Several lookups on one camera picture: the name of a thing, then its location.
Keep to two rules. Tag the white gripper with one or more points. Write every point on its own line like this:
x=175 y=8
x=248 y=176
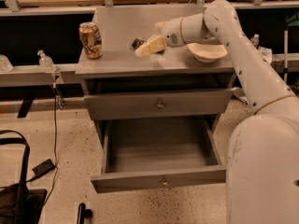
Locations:
x=171 y=34

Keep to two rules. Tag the black stand with pole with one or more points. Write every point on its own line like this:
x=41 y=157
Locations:
x=290 y=23

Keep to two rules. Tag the dark chocolate rxbar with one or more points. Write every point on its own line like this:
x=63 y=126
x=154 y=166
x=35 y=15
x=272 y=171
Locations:
x=137 y=43

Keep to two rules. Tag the open grey lower drawer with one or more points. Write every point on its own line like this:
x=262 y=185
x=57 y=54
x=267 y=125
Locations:
x=158 y=153

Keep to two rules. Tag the black power adapter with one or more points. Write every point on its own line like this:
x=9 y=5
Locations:
x=43 y=168

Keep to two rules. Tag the white bowl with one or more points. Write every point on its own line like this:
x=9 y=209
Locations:
x=207 y=53

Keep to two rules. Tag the grey drawer cabinet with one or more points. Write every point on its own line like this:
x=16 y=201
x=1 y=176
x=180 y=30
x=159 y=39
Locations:
x=119 y=70

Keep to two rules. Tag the black handle object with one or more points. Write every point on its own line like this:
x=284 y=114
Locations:
x=83 y=213

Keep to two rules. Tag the clear plastic container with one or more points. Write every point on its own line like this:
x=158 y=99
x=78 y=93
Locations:
x=5 y=64

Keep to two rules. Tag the clear water bottle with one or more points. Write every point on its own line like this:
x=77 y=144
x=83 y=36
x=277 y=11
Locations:
x=255 y=40

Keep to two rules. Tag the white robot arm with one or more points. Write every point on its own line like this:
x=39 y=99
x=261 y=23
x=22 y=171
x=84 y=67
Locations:
x=263 y=153

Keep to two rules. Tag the grey upper drawer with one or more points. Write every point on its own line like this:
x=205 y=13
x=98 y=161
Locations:
x=136 y=105

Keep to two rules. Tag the clear sanitizer pump bottle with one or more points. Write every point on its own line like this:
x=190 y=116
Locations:
x=46 y=62

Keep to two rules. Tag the orange soda can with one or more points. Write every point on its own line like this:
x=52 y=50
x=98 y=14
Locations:
x=91 y=39

